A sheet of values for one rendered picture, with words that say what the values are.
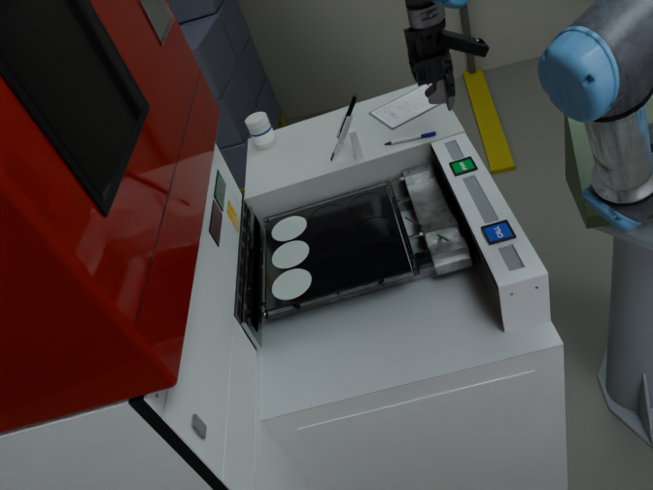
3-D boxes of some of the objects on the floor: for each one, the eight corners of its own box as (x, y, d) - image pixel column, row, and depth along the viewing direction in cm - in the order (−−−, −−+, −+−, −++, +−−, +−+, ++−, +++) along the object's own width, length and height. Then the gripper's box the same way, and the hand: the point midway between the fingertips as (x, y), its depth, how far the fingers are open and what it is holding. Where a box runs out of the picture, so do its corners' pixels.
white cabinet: (360, 561, 163) (260, 422, 111) (332, 324, 237) (264, 175, 185) (574, 515, 154) (572, 344, 103) (475, 284, 228) (446, 118, 177)
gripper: (400, 23, 117) (419, 109, 130) (408, 38, 110) (427, 126, 123) (439, 11, 116) (453, 98, 129) (450, 23, 109) (463, 115, 122)
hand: (452, 104), depth 125 cm, fingers closed
